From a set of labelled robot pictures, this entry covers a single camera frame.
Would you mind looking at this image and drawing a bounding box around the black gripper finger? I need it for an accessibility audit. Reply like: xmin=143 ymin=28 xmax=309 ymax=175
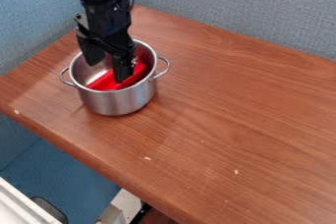
xmin=113 ymin=47 xmax=135 ymax=84
xmin=77 ymin=34 xmax=106 ymax=66

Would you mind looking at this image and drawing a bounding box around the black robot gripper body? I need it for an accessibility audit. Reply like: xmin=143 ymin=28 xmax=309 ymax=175
xmin=75 ymin=0 xmax=134 ymax=50

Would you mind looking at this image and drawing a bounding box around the red plastic block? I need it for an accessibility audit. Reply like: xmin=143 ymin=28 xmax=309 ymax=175
xmin=87 ymin=62 xmax=147 ymax=91

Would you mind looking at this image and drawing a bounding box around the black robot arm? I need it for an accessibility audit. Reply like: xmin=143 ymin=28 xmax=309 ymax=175
xmin=75 ymin=0 xmax=135 ymax=83

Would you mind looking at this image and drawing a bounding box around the stainless steel pot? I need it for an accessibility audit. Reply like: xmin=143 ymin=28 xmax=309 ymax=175
xmin=59 ymin=39 xmax=171 ymax=116

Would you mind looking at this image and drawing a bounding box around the white radiator panel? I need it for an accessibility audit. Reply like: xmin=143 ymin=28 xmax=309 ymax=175
xmin=0 ymin=177 xmax=62 ymax=224

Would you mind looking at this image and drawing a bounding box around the white table leg bracket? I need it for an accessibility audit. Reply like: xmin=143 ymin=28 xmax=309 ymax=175
xmin=95 ymin=190 xmax=151 ymax=224

